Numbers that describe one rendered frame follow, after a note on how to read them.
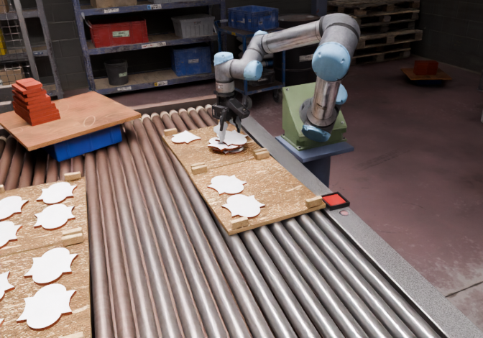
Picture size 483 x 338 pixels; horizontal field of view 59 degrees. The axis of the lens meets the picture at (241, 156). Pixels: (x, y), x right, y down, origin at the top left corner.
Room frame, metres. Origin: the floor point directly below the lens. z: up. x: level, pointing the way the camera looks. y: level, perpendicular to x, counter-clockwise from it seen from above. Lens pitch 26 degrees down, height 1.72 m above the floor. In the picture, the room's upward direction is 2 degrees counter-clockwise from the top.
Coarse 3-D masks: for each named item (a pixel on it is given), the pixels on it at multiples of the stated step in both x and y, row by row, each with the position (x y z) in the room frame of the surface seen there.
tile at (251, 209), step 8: (232, 200) 1.23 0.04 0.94; (240, 200) 1.23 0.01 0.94; (248, 200) 1.23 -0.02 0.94; (256, 200) 1.23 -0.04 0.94; (224, 208) 1.20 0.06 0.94; (232, 208) 1.19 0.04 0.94; (240, 208) 1.18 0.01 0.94; (248, 208) 1.18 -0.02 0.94; (256, 208) 1.18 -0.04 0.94; (232, 216) 1.14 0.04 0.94; (240, 216) 1.14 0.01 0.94; (248, 216) 1.13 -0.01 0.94; (256, 216) 1.14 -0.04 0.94
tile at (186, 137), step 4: (184, 132) 1.84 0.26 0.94; (188, 132) 1.83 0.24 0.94; (172, 136) 1.81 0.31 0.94; (176, 136) 1.80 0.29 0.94; (180, 136) 1.80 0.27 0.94; (184, 136) 1.79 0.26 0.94; (188, 136) 1.79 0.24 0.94; (192, 136) 1.79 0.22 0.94; (196, 136) 1.79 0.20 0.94; (172, 140) 1.75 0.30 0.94; (176, 140) 1.75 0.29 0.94; (180, 140) 1.75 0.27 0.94; (184, 140) 1.75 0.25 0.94; (188, 140) 1.74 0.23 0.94; (192, 140) 1.75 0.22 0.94
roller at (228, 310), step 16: (160, 144) 1.78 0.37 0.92; (160, 160) 1.62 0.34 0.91; (176, 176) 1.48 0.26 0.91; (176, 192) 1.35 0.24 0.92; (192, 224) 1.14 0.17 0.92; (192, 240) 1.07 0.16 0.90; (208, 256) 0.98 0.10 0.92; (208, 272) 0.92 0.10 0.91; (224, 288) 0.85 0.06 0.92; (224, 304) 0.79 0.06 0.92; (224, 320) 0.76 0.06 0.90; (240, 320) 0.74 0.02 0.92; (240, 336) 0.69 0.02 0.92
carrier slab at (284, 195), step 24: (216, 168) 1.48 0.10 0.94; (240, 168) 1.48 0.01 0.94; (264, 168) 1.47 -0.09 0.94; (216, 192) 1.30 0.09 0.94; (264, 192) 1.29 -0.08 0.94; (288, 192) 1.28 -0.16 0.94; (312, 192) 1.28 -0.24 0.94; (216, 216) 1.17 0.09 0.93; (264, 216) 1.14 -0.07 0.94; (288, 216) 1.15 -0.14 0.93
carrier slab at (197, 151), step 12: (180, 132) 1.86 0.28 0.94; (192, 132) 1.85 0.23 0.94; (204, 132) 1.85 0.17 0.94; (240, 132) 1.83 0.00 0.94; (168, 144) 1.73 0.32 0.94; (180, 144) 1.73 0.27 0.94; (192, 144) 1.72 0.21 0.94; (204, 144) 1.72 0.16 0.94; (252, 144) 1.70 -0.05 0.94; (180, 156) 1.60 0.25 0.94; (192, 156) 1.60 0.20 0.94; (204, 156) 1.60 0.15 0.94; (216, 156) 1.59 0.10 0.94; (228, 156) 1.59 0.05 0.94; (240, 156) 1.58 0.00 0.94; (252, 156) 1.58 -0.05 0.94
